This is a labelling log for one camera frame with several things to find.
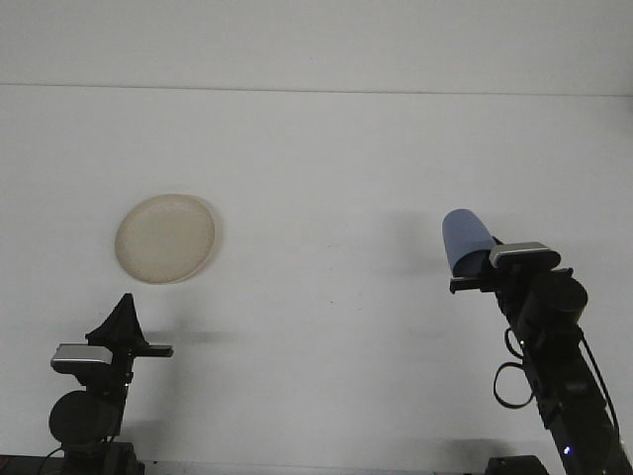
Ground pale blue cup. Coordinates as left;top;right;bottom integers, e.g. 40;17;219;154
441;208;496;277

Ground pale round plate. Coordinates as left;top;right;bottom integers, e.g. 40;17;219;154
115;193;223;286

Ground dark robot platform edge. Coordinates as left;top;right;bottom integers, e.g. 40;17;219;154
0;452;68;475

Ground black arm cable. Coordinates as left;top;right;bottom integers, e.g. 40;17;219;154
493;324;620;446
40;445;66;475

